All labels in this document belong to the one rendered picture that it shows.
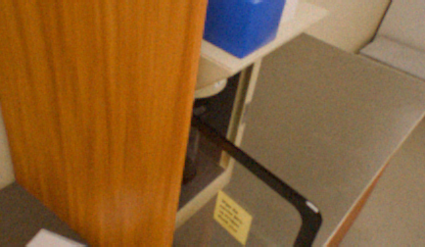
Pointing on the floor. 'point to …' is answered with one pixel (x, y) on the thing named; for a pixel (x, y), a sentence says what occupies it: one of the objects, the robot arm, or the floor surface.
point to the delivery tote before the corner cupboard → (400, 58)
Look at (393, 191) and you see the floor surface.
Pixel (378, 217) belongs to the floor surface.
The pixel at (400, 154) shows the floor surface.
